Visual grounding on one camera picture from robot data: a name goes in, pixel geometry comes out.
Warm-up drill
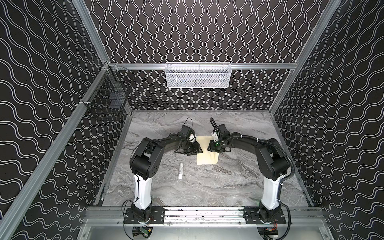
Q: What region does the white wire mesh basket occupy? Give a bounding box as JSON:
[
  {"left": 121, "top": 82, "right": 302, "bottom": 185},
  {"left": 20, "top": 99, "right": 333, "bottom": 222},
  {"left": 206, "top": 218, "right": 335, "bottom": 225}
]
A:
[{"left": 165, "top": 62, "right": 232, "bottom": 89}]

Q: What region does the black wire basket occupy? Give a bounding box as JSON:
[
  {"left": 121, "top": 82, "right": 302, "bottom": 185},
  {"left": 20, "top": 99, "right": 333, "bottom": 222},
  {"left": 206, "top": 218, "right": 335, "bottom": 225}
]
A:
[{"left": 85, "top": 65, "right": 132, "bottom": 122}]

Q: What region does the white glue stick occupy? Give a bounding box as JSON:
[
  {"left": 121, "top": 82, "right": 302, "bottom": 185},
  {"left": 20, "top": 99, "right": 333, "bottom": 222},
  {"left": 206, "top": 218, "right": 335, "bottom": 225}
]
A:
[{"left": 178, "top": 163, "right": 184, "bottom": 180}]

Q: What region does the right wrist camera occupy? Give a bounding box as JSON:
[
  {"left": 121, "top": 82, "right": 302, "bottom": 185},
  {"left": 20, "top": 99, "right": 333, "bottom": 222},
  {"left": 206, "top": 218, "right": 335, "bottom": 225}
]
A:
[{"left": 211, "top": 130, "right": 219, "bottom": 142}]

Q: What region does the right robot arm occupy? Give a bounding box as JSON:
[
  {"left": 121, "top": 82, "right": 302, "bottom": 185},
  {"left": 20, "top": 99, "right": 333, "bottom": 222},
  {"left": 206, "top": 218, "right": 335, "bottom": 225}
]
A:
[{"left": 208, "top": 119, "right": 294, "bottom": 211}]

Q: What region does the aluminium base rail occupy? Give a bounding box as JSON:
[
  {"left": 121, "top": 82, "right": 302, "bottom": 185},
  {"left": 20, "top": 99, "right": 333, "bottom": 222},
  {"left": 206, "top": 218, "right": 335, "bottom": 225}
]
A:
[{"left": 83, "top": 207, "right": 325, "bottom": 227}]

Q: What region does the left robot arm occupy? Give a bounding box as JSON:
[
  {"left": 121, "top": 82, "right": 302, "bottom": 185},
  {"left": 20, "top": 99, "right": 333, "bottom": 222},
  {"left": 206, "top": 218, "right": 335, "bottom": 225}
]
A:
[{"left": 130, "top": 125, "right": 203, "bottom": 210}]

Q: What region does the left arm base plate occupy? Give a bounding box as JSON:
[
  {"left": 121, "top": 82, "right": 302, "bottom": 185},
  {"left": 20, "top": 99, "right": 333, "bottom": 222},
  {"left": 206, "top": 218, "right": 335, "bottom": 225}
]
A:
[{"left": 123, "top": 207, "right": 165, "bottom": 225}]

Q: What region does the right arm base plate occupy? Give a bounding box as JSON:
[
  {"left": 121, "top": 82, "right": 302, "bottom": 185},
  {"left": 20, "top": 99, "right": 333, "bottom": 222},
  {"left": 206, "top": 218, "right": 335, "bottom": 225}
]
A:
[{"left": 243, "top": 206, "right": 287, "bottom": 225}]

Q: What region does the cream envelope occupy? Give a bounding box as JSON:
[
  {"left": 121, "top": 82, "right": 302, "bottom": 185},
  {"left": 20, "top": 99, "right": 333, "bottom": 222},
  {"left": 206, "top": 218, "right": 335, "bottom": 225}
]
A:
[{"left": 197, "top": 136, "right": 219, "bottom": 165}]

